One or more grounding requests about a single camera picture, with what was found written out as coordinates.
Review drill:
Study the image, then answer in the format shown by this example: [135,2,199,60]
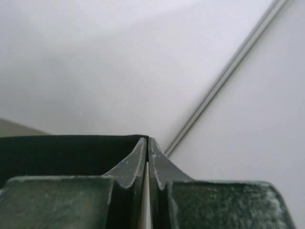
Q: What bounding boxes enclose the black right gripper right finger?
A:
[148,138,295,229]

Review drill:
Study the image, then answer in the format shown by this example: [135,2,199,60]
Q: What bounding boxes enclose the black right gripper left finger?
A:
[0,137,146,229]

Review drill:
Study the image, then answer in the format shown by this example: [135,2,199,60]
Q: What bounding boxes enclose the black t shirt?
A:
[0,135,142,186]

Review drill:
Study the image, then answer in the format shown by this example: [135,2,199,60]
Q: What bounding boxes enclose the right aluminium frame post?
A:
[164,0,288,157]

